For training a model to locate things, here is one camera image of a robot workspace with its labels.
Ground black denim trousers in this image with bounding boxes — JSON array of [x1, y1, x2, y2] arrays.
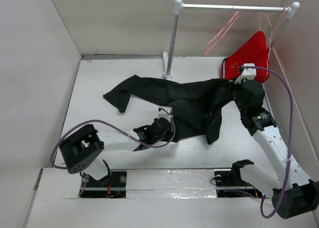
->
[[103, 75, 236, 144]]

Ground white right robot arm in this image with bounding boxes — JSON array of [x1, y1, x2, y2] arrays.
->
[[230, 80, 319, 219]]

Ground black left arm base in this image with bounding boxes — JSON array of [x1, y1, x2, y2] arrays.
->
[[79, 170, 127, 199]]

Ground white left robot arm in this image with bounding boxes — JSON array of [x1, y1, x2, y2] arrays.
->
[[54, 117, 177, 187]]

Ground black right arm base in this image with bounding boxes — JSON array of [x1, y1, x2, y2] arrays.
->
[[210, 169, 263, 199]]

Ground pink empty hanger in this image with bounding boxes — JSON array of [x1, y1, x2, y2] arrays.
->
[[202, 11, 241, 56]]

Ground pink hanger at rack end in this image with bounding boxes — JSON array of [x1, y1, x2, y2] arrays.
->
[[264, 6, 286, 49]]

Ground pink hanger holding shorts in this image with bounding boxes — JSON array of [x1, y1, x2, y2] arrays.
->
[[258, 5, 274, 52]]

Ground red shorts with stripes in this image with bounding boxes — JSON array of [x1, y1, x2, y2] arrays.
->
[[220, 31, 268, 80]]

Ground white clothes rack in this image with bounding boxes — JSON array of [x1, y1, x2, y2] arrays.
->
[[162, 0, 300, 80]]

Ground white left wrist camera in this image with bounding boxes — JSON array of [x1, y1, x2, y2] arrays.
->
[[158, 107, 172, 121]]

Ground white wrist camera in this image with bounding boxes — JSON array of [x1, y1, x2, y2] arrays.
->
[[234, 63, 257, 84], [158, 107, 172, 121]]

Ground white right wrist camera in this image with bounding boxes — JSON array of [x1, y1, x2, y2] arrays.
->
[[234, 63, 257, 84]]

